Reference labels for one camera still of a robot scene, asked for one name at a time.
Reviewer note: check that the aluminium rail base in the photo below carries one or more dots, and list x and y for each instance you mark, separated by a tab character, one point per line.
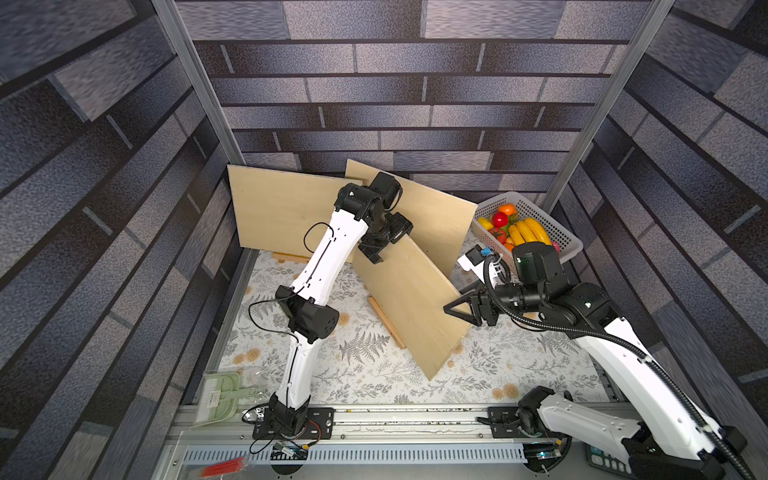
372	442

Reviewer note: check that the plywood board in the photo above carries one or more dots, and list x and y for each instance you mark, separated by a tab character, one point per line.
412	292
282	211
440	221

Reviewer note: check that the yellow banana bunch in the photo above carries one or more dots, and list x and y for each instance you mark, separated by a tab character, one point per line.
527	231

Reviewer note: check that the green items plastic bag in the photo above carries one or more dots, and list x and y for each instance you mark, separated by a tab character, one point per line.
222	395

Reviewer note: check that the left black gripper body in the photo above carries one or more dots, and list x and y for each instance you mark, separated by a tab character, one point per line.
390	228

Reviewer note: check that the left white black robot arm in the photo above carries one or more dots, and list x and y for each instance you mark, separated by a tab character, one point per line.
362	219

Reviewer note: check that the orange fruit top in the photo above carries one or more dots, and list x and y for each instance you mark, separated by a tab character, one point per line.
508	209

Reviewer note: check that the floral table mat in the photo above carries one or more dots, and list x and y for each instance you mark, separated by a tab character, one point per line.
360	362

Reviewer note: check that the wooden easel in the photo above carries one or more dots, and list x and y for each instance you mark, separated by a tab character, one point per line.
283	257
386	322

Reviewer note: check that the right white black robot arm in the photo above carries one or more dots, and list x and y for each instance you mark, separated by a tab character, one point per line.
671	438

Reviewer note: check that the red tool handle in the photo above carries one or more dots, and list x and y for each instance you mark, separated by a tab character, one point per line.
219	470

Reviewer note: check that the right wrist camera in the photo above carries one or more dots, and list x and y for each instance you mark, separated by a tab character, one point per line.
474	260

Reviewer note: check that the red apple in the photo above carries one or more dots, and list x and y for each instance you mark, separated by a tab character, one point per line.
500	219

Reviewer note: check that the white plastic basket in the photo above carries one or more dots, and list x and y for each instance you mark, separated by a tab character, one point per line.
569	244

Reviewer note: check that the yellow lemon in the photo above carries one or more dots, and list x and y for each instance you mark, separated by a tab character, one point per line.
485	223

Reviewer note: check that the black calculator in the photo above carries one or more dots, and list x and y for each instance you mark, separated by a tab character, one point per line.
600	460

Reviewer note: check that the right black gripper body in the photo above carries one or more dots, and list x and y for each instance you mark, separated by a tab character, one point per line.
484	306

